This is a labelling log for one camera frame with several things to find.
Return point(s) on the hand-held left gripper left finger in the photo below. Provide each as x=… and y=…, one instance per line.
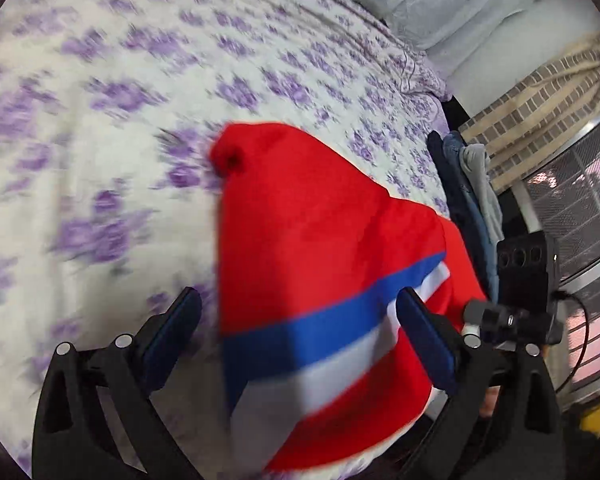
x=172, y=341

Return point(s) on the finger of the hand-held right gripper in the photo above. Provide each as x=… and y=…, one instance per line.
x=485, y=316

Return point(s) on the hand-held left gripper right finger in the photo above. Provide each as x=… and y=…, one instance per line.
x=427, y=342

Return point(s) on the red pants with blue stripes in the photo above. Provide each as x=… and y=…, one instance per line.
x=300, y=260

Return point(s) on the window with metal grille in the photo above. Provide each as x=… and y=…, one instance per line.
x=575, y=200

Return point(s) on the blue jeans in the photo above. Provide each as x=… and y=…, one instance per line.
x=467, y=195

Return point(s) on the grey garment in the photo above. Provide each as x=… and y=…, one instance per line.
x=482, y=185

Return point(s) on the hanging dark and grey clothes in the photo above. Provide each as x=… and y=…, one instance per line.
x=452, y=190

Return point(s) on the yellow object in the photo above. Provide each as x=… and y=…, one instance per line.
x=595, y=417

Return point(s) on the beige curtain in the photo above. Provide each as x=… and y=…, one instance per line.
x=590, y=60

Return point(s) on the purple floral bedspread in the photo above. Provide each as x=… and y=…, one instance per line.
x=130, y=110

